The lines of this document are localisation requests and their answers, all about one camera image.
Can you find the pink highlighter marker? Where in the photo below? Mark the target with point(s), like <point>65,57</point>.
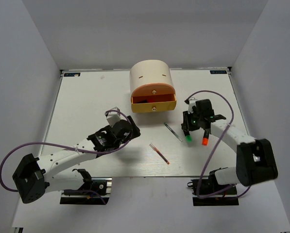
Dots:
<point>147,100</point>

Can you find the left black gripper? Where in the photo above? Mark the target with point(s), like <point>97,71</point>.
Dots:
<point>134,133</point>

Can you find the orange highlighter marker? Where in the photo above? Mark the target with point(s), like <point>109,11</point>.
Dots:
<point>205,141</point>

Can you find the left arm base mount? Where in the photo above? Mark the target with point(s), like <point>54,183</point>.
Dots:
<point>96,192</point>

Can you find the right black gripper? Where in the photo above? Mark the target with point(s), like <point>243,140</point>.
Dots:
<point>187,125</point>

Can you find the green gel pen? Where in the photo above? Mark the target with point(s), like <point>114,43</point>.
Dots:
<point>173,132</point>

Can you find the left blue table label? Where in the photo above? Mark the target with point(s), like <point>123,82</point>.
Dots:
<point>73,74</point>

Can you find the blue table label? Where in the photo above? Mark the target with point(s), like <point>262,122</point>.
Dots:
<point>73,74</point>
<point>218,72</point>

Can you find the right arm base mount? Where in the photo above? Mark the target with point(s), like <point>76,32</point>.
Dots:
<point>224,198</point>

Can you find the cream round drawer box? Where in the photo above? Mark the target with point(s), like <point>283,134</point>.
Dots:
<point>149,71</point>

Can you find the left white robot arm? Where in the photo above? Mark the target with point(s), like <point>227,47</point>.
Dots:
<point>34,176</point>

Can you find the green highlighter marker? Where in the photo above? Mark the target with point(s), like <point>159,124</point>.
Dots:
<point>188,137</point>

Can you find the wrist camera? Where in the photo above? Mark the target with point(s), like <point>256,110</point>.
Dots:
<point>113,116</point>
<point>191,102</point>

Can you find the red gel pen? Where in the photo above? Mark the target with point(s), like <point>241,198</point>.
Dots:
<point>159,153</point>

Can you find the orange drawer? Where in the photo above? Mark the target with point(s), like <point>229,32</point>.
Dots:
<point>153,89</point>

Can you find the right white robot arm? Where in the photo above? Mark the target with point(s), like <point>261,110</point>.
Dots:
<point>255,162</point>

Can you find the right blue table label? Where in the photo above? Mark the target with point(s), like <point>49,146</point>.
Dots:
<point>218,72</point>

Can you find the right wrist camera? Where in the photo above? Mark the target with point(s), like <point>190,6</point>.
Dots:
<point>191,102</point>

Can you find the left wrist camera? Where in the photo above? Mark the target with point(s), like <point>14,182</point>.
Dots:
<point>113,116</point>

